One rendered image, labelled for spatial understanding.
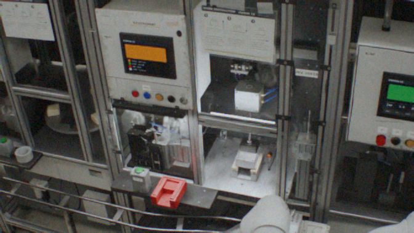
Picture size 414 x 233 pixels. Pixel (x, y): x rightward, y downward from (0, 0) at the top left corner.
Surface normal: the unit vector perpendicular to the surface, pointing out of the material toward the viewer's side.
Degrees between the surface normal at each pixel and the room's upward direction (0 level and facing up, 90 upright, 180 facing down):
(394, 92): 90
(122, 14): 91
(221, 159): 0
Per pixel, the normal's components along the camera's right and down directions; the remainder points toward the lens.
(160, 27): -0.32, 0.56
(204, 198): -0.04, -0.81
